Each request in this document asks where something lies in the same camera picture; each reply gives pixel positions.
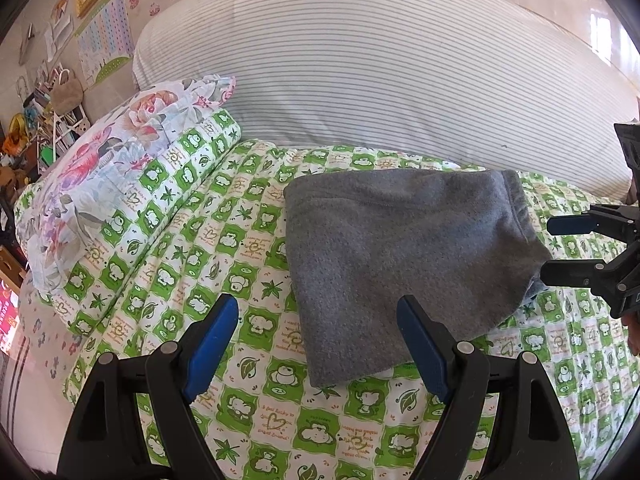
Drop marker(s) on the folded green animal print quilt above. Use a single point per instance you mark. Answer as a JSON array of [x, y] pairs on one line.
[[165, 200]]

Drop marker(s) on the green animal print blanket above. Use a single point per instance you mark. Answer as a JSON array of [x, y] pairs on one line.
[[250, 260]]

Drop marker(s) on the colourful wall chart poster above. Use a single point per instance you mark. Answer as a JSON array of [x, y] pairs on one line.
[[105, 45]]

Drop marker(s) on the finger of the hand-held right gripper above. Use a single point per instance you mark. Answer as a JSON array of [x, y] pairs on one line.
[[570, 225], [570, 272]]

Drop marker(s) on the beige handbag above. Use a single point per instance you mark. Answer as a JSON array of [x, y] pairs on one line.
[[67, 92]]

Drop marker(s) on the yellow toy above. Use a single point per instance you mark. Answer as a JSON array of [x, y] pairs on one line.
[[16, 135]]

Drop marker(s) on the white striped duvet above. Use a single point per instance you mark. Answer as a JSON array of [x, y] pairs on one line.
[[375, 70]]

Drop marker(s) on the pale flower print bedsheet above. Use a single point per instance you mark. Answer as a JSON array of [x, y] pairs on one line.
[[45, 340]]

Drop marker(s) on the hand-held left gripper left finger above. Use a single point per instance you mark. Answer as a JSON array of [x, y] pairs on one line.
[[210, 345]]

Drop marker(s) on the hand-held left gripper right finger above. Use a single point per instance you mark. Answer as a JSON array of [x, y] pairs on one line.
[[420, 345]]

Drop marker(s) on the pink red packet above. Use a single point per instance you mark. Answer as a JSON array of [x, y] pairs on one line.
[[7, 320]]

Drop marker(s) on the floral pillow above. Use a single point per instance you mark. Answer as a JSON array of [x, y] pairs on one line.
[[110, 160]]

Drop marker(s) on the cluttered bookshelf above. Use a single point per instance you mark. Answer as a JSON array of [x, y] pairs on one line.
[[45, 125]]

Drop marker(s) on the cardboard box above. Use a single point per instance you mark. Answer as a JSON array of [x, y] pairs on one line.
[[11, 265]]

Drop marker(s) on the house shaped wall paper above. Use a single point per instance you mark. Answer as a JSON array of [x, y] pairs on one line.
[[62, 17]]

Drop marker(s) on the grey fleece pants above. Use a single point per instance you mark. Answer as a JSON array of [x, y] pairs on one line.
[[400, 260]]

